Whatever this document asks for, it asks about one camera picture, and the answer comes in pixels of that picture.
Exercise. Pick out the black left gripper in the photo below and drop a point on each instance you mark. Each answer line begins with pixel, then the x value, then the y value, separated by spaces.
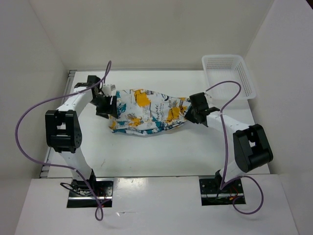
pixel 109 109

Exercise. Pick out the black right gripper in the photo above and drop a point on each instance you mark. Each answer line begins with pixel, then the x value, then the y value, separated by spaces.
pixel 188 116

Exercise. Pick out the printed white teal yellow shorts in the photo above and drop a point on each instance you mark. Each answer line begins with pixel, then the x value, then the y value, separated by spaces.
pixel 144 112

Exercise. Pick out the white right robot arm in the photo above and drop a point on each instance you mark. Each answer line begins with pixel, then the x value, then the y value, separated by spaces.
pixel 246 146

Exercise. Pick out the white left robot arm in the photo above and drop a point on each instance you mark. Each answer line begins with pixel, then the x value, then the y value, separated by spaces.
pixel 63 131

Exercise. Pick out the white plastic basket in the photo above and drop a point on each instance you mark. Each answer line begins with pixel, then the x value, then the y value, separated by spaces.
pixel 228 67

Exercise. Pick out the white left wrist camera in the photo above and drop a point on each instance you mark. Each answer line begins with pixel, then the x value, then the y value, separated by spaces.
pixel 108 89

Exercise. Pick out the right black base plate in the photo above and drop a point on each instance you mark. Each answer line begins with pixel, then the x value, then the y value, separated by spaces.
pixel 211 196

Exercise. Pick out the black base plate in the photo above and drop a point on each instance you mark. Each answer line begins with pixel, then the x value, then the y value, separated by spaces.
pixel 80 195
pixel 211 196

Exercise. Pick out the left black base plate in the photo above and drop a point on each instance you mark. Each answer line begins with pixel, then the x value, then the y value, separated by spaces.
pixel 80 195

